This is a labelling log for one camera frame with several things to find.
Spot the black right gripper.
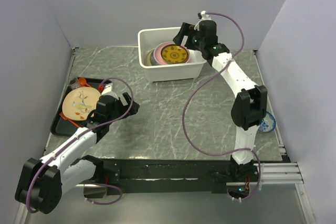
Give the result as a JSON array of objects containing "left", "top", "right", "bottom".
[{"left": 173, "top": 23, "right": 205, "bottom": 51}]

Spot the yellow brown patterned plate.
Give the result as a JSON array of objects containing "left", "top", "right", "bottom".
[{"left": 161, "top": 45, "right": 190, "bottom": 64}]

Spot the pink plate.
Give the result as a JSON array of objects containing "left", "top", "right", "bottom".
[{"left": 153, "top": 41, "right": 175, "bottom": 65}]

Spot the dark plate with deer motif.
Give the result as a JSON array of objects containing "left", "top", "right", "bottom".
[{"left": 150, "top": 50, "right": 156, "bottom": 66}]

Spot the cream plate with branch motif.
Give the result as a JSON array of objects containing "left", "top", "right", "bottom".
[{"left": 145, "top": 50, "right": 153, "bottom": 66}]

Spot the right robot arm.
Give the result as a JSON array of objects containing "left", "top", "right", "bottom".
[{"left": 173, "top": 20, "right": 267, "bottom": 181}]

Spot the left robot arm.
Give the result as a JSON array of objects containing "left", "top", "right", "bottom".
[{"left": 15, "top": 92, "right": 140, "bottom": 214}]

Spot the white plastic bin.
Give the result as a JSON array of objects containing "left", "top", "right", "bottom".
[{"left": 138, "top": 27, "right": 207, "bottom": 82}]

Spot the beige plate with bird motif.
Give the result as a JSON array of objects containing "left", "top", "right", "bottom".
[{"left": 62, "top": 87, "right": 101, "bottom": 121}]

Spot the orange measuring scoop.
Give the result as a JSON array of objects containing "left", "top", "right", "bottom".
[{"left": 78, "top": 77, "right": 92, "bottom": 87}]

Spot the clear glass cup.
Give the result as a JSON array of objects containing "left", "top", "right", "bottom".
[{"left": 68, "top": 78, "right": 81, "bottom": 90}]

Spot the orange plastic fork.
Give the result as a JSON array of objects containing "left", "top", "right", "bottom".
[{"left": 69, "top": 120, "right": 81, "bottom": 128}]

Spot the black plastic tray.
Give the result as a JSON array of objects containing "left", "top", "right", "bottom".
[{"left": 49, "top": 77, "right": 108, "bottom": 137}]

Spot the blue white patterned bowl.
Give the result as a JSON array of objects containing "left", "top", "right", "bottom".
[{"left": 258, "top": 111, "right": 276, "bottom": 133}]

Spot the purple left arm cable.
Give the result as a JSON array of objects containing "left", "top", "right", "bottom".
[{"left": 26, "top": 77, "right": 134, "bottom": 214}]

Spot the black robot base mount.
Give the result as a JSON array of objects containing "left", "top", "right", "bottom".
[{"left": 73, "top": 157, "right": 260, "bottom": 198}]

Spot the aluminium frame rail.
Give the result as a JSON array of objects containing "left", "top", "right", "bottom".
[{"left": 251, "top": 49, "right": 305, "bottom": 185}]

